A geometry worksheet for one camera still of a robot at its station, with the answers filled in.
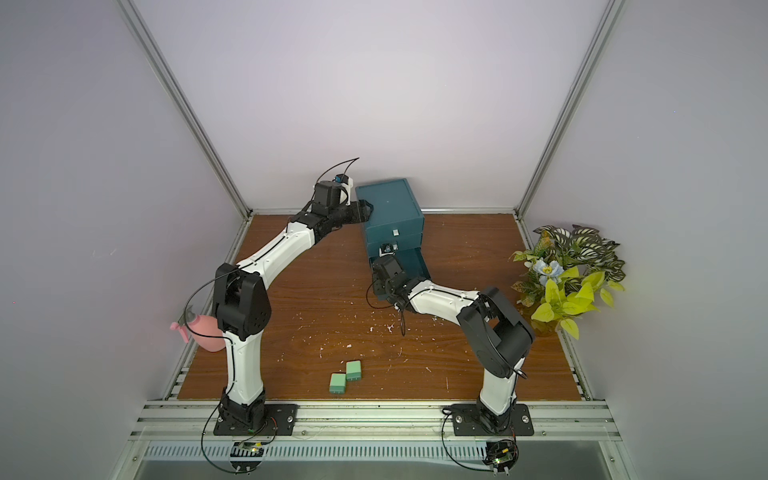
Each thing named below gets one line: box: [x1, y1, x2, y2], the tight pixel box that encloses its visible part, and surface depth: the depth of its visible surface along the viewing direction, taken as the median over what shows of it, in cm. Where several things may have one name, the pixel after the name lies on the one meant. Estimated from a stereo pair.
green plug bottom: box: [329, 373, 347, 395], surface depth 79 cm
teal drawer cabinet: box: [355, 178, 431, 281], surface depth 93 cm
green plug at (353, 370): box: [346, 360, 361, 381], surface depth 81 cm
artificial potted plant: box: [509, 224, 626, 339], surface depth 74 cm
